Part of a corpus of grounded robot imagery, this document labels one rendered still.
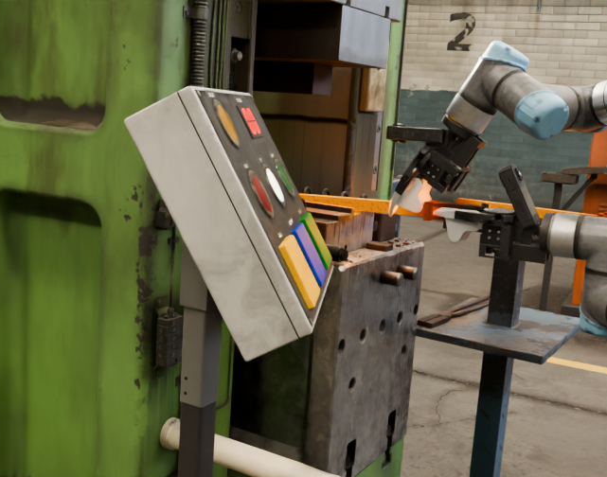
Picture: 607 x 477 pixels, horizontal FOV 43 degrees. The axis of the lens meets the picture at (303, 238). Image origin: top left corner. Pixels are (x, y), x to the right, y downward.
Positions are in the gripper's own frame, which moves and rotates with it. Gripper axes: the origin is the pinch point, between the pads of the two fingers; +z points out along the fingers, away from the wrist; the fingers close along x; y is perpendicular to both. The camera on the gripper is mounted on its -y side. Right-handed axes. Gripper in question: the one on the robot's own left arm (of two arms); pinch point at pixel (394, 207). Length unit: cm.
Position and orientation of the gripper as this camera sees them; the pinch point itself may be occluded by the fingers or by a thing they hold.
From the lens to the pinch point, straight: 147.6
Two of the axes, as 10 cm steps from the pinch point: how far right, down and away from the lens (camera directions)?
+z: -4.8, 7.8, 4.0
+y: 7.1, 6.1, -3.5
